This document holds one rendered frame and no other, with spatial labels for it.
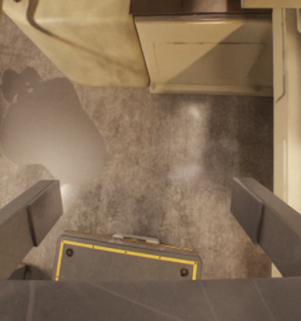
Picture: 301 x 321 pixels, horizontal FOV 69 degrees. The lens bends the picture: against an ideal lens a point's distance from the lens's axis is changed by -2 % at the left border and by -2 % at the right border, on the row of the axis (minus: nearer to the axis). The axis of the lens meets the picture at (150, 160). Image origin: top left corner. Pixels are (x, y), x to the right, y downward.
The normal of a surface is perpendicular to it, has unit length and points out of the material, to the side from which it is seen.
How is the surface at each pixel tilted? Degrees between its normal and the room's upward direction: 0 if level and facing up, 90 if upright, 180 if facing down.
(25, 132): 0
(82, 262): 0
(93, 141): 0
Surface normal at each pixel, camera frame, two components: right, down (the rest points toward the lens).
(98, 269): -0.13, -0.15
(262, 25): -0.08, 0.99
